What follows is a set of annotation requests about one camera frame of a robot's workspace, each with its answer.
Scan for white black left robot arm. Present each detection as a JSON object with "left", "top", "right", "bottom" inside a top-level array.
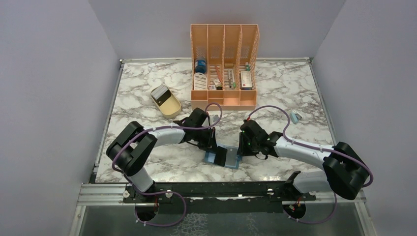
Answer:
[{"left": 106, "top": 108, "right": 218, "bottom": 202}]

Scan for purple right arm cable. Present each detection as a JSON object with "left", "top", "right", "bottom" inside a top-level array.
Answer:
[{"left": 246, "top": 105, "right": 375, "bottom": 225}]

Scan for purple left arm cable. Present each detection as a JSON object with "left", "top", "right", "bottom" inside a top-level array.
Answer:
[{"left": 111, "top": 103, "right": 223, "bottom": 228}]

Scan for light blue small clip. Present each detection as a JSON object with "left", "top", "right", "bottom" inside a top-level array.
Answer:
[{"left": 290, "top": 110, "right": 302, "bottom": 124}]

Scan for silver credit card in tray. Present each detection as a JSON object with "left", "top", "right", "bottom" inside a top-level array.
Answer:
[{"left": 150, "top": 84, "right": 169, "bottom": 100}]

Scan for blue tape roll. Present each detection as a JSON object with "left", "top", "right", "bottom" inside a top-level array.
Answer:
[{"left": 194, "top": 59, "right": 207, "bottom": 74}]

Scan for white rounded label card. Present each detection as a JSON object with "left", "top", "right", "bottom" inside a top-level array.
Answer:
[{"left": 193, "top": 72, "right": 208, "bottom": 90}]

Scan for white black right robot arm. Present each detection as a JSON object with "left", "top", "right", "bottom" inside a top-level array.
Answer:
[{"left": 238, "top": 120, "right": 370, "bottom": 200}]

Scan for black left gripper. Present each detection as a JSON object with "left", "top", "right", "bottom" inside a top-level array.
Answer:
[{"left": 192, "top": 126, "right": 219, "bottom": 155}]

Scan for teal leather card holder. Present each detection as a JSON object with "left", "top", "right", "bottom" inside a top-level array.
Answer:
[{"left": 204, "top": 144, "right": 241, "bottom": 169}]

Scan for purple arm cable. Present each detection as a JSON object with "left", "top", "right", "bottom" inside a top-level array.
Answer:
[
  {"left": 246, "top": 105, "right": 375, "bottom": 225},
  {"left": 111, "top": 103, "right": 223, "bottom": 228}
]

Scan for beige oval tray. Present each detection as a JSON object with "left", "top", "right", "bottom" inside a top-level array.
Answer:
[{"left": 151, "top": 84, "right": 181, "bottom": 118}]

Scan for white red box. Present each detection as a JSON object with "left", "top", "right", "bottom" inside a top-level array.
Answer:
[{"left": 240, "top": 71, "right": 253, "bottom": 90}]

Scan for pens in organizer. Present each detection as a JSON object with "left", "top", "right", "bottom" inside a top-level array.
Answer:
[{"left": 226, "top": 69, "right": 236, "bottom": 89}]

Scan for orange desk file organizer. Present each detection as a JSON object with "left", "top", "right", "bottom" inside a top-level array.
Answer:
[{"left": 190, "top": 24, "right": 260, "bottom": 111}]

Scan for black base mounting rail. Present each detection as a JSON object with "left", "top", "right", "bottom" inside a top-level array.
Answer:
[{"left": 122, "top": 181, "right": 316, "bottom": 214}]

